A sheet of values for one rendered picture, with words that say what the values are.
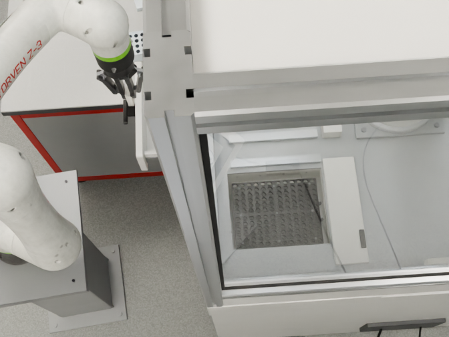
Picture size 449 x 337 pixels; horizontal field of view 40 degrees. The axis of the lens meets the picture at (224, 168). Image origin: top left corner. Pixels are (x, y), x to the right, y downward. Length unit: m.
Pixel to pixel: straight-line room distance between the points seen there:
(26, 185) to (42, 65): 0.91
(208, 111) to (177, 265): 2.02
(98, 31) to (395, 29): 0.89
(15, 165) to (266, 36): 0.70
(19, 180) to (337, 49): 0.74
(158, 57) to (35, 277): 1.29
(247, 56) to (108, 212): 2.09
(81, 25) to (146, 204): 1.32
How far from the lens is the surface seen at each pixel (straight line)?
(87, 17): 1.38
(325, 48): 0.55
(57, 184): 1.83
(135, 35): 1.99
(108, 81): 1.63
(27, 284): 1.76
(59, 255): 1.49
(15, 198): 1.17
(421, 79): 0.53
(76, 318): 2.51
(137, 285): 2.50
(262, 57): 0.54
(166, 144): 0.54
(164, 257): 2.51
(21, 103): 1.99
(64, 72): 2.00
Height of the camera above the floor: 2.43
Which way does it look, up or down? 69 degrees down
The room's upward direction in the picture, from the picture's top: 3 degrees counter-clockwise
